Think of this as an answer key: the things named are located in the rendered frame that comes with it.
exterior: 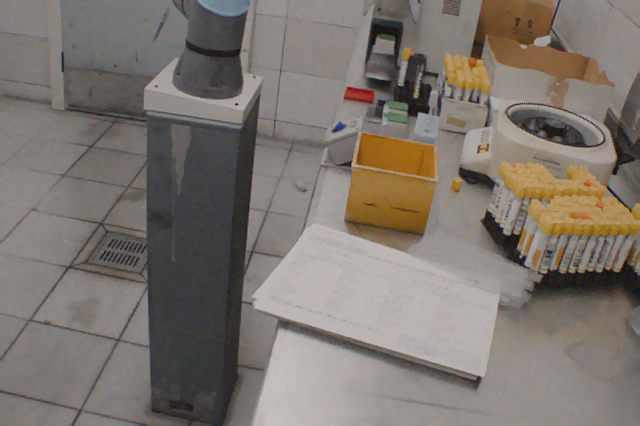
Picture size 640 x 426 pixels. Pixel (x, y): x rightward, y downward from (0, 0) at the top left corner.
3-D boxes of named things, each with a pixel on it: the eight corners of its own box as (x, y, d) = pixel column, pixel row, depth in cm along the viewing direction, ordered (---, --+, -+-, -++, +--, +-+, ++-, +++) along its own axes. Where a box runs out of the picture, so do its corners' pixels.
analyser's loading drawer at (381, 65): (370, 52, 182) (373, 34, 180) (394, 56, 182) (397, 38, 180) (365, 76, 165) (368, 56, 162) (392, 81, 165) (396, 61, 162)
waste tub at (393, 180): (350, 182, 121) (358, 130, 116) (425, 196, 120) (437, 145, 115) (342, 221, 109) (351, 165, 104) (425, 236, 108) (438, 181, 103)
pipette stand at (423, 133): (401, 158, 132) (410, 110, 127) (437, 166, 131) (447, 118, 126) (395, 181, 123) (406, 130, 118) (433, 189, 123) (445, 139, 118)
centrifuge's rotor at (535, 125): (509, 131, 138) (518, 99, 134) (581, 149, 135) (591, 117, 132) (507, 160, 125) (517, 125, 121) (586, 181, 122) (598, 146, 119)
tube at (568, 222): (545, 283, 100) (566, 222, 95) (542, 277, 101) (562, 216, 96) (555, 284, 100) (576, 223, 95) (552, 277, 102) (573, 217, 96)
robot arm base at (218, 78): (158, 85, 137) (164, 39, 132) (192, 66, 150) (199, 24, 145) (223, 106, 134) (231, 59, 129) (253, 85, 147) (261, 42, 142)
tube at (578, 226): (553, 283, 101) (576, 223, 95) (551, 277, 102) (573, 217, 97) (564, 285, 101) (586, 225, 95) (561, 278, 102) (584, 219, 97)
